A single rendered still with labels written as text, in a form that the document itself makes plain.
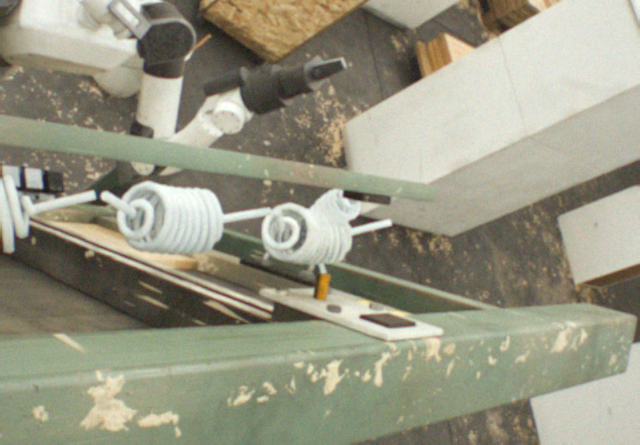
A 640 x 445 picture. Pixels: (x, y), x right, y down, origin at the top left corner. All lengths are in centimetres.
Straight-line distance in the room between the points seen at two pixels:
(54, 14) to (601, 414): 411
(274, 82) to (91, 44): 37
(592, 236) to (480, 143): 272
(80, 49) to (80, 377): 110
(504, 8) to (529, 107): 321
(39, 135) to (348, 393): 36
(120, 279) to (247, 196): 250
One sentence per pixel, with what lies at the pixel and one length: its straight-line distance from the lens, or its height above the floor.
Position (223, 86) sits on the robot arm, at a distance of 158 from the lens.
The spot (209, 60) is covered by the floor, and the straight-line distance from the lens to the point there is 387.
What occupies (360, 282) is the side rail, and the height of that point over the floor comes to 145.
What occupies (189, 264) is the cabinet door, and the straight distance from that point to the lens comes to 159.
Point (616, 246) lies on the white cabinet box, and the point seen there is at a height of 41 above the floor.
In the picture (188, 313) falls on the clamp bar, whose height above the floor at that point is 164.
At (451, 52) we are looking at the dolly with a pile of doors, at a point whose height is 31.
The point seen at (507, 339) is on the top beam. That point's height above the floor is 196.
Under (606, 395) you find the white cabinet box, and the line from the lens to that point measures 494.
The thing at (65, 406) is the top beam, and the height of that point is 196.
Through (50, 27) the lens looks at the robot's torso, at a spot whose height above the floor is 132.
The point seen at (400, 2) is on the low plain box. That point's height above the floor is 21.
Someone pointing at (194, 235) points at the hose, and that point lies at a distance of 70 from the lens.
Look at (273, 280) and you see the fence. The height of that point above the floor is 144.
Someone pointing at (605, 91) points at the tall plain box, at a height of 149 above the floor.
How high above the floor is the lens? 242
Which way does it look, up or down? 37 degrees down
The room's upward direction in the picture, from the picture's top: 63 degrees clockwise
